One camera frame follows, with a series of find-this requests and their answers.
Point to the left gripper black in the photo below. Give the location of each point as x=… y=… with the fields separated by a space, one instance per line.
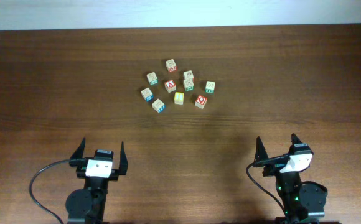
x=113 y=173

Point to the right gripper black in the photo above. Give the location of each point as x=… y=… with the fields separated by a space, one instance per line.
x=260 y=154

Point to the wooden block blue bottom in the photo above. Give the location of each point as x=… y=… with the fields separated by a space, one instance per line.
x=158 y=105

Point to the red letter Q block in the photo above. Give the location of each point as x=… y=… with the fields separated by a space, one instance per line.
x=201 y=101

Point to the green number block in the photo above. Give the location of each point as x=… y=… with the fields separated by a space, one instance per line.
x=210 y=87

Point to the yellow letter block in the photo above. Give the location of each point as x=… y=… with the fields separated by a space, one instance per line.
x=179 y=98

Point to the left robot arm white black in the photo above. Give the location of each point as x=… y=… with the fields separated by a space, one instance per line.
x=87 y=205

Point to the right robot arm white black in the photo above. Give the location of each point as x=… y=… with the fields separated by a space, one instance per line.
x=301 y=202

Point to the wooden block blue side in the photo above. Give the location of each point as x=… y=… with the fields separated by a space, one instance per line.
x=147 y=94

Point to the wooden block green side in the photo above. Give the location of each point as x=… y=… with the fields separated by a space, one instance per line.
x=152 y=78

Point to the red letter A block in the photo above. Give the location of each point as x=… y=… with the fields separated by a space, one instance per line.
x=170 y=86

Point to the wooden block green bottom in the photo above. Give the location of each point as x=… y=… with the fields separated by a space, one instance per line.
x=188 y=84

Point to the wooden block red edge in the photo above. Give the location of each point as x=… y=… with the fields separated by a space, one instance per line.
x=188 y=75

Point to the wooden block red top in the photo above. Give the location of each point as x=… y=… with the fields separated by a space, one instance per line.
x=171 y=65

